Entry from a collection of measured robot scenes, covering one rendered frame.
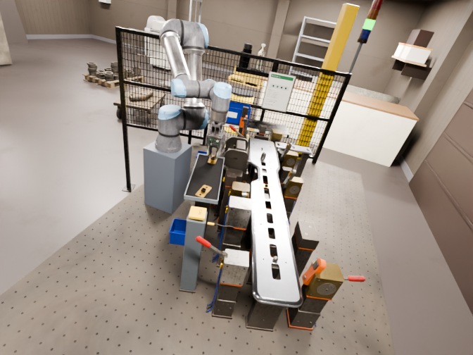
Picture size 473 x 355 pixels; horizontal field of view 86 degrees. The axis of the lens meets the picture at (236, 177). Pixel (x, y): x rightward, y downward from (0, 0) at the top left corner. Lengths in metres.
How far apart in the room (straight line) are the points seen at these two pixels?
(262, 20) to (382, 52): 3.61
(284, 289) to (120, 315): 0.68
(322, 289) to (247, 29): 8.64
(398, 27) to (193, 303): 8.56
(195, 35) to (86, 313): 1.33
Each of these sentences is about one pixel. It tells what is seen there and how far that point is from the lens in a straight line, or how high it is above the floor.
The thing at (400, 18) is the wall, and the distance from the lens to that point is 8.99.
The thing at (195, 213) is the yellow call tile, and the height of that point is 1.16.
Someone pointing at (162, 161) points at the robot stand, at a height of 1.06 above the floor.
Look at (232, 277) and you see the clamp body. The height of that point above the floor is 0.99.
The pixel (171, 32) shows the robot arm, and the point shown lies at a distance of 1.38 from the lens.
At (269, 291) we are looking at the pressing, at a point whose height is 1.00.
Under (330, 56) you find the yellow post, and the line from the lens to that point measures 2.37.
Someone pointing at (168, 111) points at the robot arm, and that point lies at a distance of 1.38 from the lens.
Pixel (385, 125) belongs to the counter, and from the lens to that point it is 5.01.
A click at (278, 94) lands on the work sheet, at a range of 2.31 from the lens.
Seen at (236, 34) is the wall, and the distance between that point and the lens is 9.33.
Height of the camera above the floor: 1.80
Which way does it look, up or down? 33 degrees down
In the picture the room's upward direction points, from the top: 12 degrees clockwise
